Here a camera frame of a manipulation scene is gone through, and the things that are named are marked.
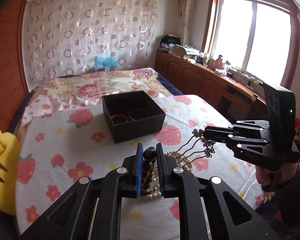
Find brown wooden bead bracelet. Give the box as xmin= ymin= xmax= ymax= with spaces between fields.
xmin=141 ymin=146 xmax=158 ymax=193

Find cream pearl necklace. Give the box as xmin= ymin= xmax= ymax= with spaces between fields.
xmin=165 ymin=151 xmax=193 ymax=172

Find black square jewelry box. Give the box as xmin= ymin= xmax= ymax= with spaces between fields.
xmin=102 ymin=91 xmax=166 ymax=143

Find person's right hand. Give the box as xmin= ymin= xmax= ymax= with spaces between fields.
xmin=255 ymin=163 xmax=299 ymax=186

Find black bangle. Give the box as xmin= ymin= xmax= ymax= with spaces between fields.
xmin=128 ymin=109 xmax=150 ymax=121

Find wooden side cabinet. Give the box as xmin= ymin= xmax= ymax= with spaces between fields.
xmin=154 ymin=51 xmax=268 ymax=123

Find pink ceramic bottle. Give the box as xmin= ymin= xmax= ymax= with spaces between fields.
xmin=213 ymin=55 xmax=224 ymax=70

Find multicolour floral quilt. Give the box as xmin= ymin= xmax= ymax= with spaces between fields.
xmin=34 ymin=68 xmax=172 ymax=100

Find floral strawberry bed sheet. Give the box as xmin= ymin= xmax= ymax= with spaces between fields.
xmin=15 ymin=95 xmax=263 ymax=232

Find stack of clutter on cabinet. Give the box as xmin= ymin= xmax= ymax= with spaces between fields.
xmin=158 ymin=35 xmax=200 ymax=59

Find blue plush toy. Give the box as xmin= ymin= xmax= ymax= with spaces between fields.
xmin=93 ymin=56 xmax=117 ymax=72

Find yellow plush toy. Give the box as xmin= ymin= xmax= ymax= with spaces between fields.
xmin=0 ymin=130 xmax=21 ymax=216

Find circle-patterned sheer curtain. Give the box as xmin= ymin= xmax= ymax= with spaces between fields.
xmin=24 ymin=0 xmax=158 ymax=82

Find red-brown wooden headboard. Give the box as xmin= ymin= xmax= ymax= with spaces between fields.
xmin=0 ymin=0 xmax=29 ymax=131

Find red string bracelet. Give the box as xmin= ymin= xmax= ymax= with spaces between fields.
xmin=110 ymin=114 xmax=129 ymax=125

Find window with wooden frame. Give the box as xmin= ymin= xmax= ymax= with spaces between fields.
xmin=201 ymin=0 xmax=300 ymax=88

